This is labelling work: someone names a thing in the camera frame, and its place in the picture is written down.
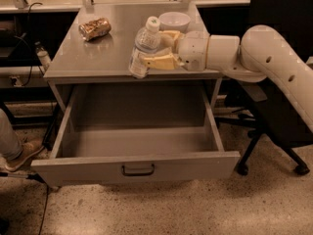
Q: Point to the crushed golden can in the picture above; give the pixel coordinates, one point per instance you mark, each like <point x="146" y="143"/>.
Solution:
<point x="94" y="29"/>

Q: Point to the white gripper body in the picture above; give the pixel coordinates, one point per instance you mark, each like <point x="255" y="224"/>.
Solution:
<point x="193" y="51"/>

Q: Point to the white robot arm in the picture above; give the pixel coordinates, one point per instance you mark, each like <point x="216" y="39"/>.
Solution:
<point x="261" y="53"/>

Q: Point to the small bottle on shelf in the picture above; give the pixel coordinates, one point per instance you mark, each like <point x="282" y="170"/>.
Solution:
<point x="42" y="55"/>

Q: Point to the wall power outlet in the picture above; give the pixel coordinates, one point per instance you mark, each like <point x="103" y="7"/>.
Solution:
<point x="15" y="81"/>

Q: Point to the clear plastic water bottle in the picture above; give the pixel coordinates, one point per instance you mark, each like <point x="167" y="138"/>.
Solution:
<point x="146" y="42"/>

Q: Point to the tan shoe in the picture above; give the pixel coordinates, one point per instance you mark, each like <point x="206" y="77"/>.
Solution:
<point x="16" y="159"/>

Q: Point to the white ceramic bowl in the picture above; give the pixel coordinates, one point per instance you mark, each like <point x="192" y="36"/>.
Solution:
<point x="174" y="21"/>

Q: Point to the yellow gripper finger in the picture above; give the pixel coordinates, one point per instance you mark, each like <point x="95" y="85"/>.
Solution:
<point x="167" y="62"/>
<point x="170" y="38"/>

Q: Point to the black drawer handle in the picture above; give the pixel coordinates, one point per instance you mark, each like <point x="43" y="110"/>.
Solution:
<point x="137" y="172"/>

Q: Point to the grey metal cabinet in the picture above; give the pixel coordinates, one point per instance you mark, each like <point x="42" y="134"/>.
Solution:
<point x="92" y="79"/>

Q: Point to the person's grey trouser leg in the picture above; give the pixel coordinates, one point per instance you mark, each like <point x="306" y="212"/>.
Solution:
<point x="10" y="144"/>

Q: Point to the open grey top drawer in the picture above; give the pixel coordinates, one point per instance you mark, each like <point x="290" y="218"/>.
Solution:
<point x="93" y="150"/>

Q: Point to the black office chair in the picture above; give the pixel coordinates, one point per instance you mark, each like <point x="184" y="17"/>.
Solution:
<point x="272" y="113"/>

